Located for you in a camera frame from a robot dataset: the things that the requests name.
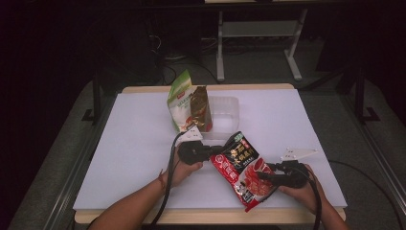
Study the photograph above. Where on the black metal stand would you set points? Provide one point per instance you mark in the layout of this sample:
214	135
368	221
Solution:
360	99
96	102

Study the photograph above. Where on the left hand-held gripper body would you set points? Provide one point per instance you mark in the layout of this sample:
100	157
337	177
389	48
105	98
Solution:
191	151

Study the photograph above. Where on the person's left hand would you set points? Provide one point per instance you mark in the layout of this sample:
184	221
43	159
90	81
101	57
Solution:
180	175

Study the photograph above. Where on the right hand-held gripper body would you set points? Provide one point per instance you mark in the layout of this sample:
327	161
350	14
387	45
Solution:
293	175

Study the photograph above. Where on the white table mat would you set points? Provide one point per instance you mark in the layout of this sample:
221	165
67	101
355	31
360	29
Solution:
134	153

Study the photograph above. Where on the aluminium rail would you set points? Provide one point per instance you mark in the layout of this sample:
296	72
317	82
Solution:
376	153
73	172

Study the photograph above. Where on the brown and gold food packet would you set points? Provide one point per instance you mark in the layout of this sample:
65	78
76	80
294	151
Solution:
201	110

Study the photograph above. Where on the clear plastic container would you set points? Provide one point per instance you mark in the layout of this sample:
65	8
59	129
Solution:
225	115

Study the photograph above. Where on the red and black food packet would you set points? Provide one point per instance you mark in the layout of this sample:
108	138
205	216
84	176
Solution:
242	169

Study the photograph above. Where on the green and white food packet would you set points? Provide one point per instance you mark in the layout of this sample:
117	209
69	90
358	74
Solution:
180	105

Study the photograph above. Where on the white metal desk frame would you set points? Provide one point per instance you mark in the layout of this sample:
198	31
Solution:
258	28

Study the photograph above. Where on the person's right hand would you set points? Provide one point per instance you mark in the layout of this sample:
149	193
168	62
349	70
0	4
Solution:
308	195

